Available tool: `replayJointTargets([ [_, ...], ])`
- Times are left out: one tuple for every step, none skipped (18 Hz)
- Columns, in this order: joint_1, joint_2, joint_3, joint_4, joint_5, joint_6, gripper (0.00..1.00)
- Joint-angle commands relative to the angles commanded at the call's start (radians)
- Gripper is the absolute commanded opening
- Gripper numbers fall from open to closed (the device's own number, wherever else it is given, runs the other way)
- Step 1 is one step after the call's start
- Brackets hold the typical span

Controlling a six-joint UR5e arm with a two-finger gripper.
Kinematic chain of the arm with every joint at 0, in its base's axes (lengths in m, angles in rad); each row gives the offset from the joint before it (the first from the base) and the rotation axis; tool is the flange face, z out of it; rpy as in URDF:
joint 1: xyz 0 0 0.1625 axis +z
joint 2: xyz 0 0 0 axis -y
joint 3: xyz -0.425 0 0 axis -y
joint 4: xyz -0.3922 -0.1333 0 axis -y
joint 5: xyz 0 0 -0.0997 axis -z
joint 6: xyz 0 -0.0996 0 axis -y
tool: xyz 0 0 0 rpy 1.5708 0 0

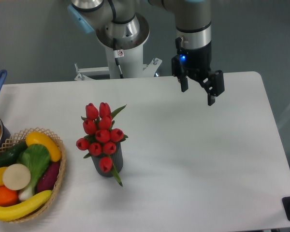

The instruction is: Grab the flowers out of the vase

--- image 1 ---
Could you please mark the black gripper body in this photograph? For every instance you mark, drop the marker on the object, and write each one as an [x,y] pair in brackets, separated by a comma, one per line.
[195,62]

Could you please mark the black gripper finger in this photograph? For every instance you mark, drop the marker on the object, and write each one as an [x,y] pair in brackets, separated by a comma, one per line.
[213,83]
[179,73]

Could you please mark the red tulip bouquet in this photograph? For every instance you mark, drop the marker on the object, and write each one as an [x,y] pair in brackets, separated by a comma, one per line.
[101,136]

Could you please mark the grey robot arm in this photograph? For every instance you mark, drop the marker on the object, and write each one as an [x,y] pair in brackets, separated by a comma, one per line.
[123,31]

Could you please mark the dark grey ribbed vase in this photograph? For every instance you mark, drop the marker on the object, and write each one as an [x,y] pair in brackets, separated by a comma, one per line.
[117,159]

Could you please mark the green bok choy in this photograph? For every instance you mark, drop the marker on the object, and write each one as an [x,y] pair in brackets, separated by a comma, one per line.
[36,158]

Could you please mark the purple sweet potato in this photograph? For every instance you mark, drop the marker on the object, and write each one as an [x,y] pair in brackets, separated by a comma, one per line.
[49,178]

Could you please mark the dark green cucumber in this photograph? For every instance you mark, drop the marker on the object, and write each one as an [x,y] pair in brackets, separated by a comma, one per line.
[11,155]

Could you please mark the beige round slice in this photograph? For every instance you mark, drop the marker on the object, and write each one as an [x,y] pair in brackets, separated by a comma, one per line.
[16,177]

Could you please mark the woven wicker basket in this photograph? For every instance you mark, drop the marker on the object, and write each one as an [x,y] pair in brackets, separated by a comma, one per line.
[19,137]

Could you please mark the orange fruit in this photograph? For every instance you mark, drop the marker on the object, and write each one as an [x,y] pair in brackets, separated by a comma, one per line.
[8,197]

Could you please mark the yellow banana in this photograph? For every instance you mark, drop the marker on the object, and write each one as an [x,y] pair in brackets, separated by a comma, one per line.
[24,208]

